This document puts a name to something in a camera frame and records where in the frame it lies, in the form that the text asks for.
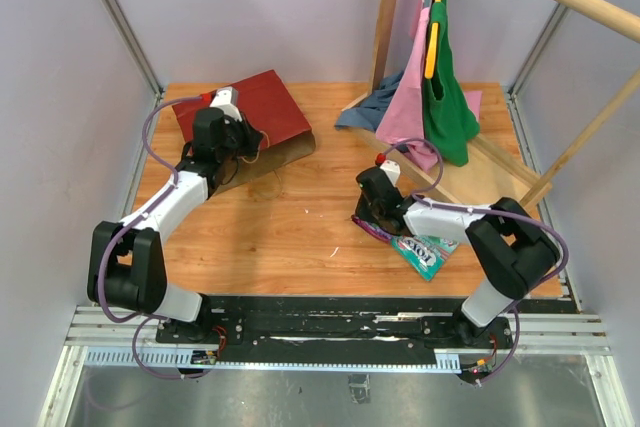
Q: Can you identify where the pink shirt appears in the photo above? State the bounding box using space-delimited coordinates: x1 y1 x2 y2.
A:
375 7 481 171

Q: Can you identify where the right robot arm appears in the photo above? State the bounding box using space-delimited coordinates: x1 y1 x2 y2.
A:
355 163 568 347

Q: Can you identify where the wooden clothes rack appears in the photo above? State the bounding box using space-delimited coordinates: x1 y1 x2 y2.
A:
344 0 639 209

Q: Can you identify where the red paper bag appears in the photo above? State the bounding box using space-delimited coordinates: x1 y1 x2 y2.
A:
173 70 316 195

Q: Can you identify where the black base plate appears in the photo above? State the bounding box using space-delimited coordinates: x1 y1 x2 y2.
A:
156 295 514 368

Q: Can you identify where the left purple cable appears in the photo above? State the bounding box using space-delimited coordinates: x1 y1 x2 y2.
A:
97 91 211 381

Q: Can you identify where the blue-grey cloth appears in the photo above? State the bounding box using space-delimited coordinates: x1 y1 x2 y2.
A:
334 70 404 132

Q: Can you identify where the yellow hanger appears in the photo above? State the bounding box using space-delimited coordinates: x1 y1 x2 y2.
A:
424 0 442 80

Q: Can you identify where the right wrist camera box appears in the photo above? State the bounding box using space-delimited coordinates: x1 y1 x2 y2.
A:
375 153 401 186

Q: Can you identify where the green shirt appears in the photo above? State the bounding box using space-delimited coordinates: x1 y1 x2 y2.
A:
421 0 480 167

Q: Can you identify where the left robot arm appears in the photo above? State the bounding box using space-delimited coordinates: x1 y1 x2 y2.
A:
87 103 263 343

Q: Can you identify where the purple snack packet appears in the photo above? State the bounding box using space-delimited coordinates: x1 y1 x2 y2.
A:
351 215 395 244

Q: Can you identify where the teal Fox's candy packet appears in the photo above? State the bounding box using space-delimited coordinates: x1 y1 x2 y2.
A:
391 236 459 281

